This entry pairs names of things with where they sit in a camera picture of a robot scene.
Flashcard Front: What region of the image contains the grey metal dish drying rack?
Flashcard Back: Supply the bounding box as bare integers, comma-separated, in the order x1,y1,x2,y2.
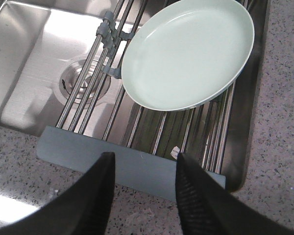
36,0,250,203

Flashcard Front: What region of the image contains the light green round plate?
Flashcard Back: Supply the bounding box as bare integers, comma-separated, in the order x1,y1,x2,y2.
122,0,255,111

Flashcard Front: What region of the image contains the round steel sink drain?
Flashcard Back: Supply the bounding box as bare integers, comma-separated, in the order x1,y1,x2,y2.
53,58,112,106

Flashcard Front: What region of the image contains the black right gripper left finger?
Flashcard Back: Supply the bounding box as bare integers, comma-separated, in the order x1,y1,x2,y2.
0,152,116,235

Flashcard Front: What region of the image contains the stainless steel sink basin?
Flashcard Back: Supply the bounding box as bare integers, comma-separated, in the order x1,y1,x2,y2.
0,0,269,191

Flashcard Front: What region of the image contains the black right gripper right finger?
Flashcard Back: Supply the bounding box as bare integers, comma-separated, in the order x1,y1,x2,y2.
175,153,294,235

